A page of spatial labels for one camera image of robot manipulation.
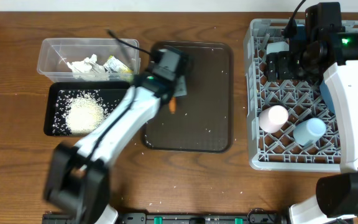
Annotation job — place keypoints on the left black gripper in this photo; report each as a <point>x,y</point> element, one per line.
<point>181,73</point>

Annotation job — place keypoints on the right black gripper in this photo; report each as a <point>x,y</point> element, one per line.
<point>277,65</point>

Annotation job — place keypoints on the light blue bowl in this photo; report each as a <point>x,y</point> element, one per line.
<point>276,47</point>

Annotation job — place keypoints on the orange carrot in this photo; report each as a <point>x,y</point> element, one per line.
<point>172,106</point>

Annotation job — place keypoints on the dark blue plate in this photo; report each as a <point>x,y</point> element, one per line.
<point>326,96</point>

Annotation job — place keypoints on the pink cup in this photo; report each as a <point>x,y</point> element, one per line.
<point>273,118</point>

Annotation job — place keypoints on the light blue cup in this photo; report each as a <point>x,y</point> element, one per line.
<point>309,131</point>

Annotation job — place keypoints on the white tissue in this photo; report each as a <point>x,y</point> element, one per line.
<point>88,65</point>

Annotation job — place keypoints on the pile of rice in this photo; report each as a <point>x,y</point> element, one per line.
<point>79,112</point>

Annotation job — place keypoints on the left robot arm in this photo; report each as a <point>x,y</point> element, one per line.
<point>78,177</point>

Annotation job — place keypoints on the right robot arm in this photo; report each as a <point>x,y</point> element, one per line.
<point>323,50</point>

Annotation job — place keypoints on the grey dishwasher rack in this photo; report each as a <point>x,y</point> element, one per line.
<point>337,149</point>

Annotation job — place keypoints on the black waste tray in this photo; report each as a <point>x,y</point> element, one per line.
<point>52,94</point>

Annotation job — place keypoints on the dark brown serving tray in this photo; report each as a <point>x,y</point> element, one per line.
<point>202,121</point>

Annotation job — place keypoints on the clear plastic bin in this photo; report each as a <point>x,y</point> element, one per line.
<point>56,52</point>

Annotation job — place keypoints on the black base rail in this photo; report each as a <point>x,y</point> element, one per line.
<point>255,218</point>

